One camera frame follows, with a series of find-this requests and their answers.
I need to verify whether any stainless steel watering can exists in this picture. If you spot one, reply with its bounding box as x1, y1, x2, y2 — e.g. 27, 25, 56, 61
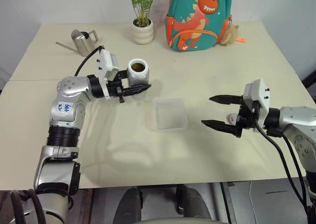
55, 29, 103, 57

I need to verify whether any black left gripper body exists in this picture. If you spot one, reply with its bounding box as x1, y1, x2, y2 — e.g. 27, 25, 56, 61
107, 70, 125, 104

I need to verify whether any black table frame leg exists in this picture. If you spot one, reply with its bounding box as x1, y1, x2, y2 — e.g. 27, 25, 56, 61
220, 182, 238, 224

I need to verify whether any white red jar lid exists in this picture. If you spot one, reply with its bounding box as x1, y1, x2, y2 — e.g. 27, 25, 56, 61
227, 113, 239, 125

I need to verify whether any green plant in white pot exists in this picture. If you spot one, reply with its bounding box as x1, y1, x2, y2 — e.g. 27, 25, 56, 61
122, 0, 160, 45

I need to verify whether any thin white cable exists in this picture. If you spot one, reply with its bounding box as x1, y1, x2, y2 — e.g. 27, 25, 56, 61
248, 180, 259, 211

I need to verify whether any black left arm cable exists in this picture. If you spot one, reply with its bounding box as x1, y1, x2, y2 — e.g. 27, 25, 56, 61
74, 45, 105, 77

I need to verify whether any white jar with brown contents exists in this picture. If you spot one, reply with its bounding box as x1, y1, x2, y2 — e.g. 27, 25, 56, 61
126, 58, 151, 86

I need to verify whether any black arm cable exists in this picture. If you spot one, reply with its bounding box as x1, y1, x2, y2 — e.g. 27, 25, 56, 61
281, 134, 308, 205
253, 120, 313, 224
74, 45, 105, 77

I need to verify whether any brown plush keychain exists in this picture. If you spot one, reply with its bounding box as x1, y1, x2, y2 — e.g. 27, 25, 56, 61
219, 23, 241, 47

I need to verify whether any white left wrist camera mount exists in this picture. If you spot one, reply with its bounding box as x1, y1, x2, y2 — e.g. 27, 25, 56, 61
97, 49, 120, 101

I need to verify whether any teal dinosaur backpack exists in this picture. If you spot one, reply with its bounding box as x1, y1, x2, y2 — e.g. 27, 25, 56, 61
164, 0, 234, 53

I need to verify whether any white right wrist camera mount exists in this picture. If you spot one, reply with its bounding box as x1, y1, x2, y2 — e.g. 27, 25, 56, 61
241, 78, 271, 130

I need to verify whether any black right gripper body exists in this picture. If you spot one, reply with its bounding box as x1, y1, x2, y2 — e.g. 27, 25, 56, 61
234, 101, 260, 138

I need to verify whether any clear plastic box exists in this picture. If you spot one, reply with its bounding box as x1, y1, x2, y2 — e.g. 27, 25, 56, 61
153, 98, 189, 132

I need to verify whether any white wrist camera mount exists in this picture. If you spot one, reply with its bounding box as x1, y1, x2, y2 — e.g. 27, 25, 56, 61
97, 49, 120, 101
241, 78, 271, 130

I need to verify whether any dark rounded shape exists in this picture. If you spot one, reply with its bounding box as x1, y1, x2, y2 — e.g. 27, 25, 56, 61
176, 184, 213, 221
115, 185, 144, 224

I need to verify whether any black object at table edge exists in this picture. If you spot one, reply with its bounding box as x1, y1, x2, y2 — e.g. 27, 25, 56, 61
300, 70, 316, 89

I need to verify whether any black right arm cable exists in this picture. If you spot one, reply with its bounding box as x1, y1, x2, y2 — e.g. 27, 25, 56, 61
281, 134, 308, 205
253, 120, 313, 224

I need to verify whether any dark brown hose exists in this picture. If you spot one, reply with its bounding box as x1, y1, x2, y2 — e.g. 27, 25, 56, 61
9, 188, 48, 224

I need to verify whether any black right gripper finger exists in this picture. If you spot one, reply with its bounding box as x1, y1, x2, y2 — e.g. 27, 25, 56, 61
201, 119, 238, 136
209, 94, 244, 106

